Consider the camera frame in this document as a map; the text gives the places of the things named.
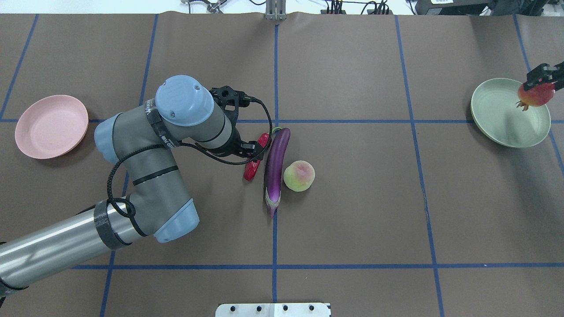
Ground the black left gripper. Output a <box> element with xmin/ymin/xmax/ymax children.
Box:
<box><xmin>207</xmin><ymin>119</ymin><xmax>265</xmax><ymax>160</ymax></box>

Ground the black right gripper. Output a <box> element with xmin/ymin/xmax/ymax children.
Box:
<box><xmin>523</xmin><ymin>62</ymin><xmax>564</xmax><ymax>92</ymax></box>

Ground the red chili pepper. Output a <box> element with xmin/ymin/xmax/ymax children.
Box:
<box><xmin>243</xmin><ymin>126</ymin><xmax>282</xmax><ymax>182</ymax></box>

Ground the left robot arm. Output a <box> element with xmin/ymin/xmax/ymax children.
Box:
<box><xmin>1</xmin><ymin>75</ymin><xmax>267</xmax><ymax>300</ymax></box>

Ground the purple eggplant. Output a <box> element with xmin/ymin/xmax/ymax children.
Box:
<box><xmin>264</xmin><ymin>128</ymin><xmax>291</xmax><ymax>219</ymax></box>

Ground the green and pink peach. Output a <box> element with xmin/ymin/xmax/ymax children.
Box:
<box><xmin>283</xmin><ymin>160</ymin><xmax>315</xmax><ymax>192</ymax></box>

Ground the light green plate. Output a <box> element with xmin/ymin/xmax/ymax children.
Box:
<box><xmin>471</xmin><ymin>78</ymin><xmax>551</xmax><ymax>148</ymax></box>

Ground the pink plate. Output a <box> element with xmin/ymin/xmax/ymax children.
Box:
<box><xmin>15</xmin><ymin>95</ymin><xmax>89</xmax><ymax>160</ymax></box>

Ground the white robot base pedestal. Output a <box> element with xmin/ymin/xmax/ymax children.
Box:
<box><xmin>215</xmin><ymin>302</ymin><xmax>332</xmax><ymax>317</ymax></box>

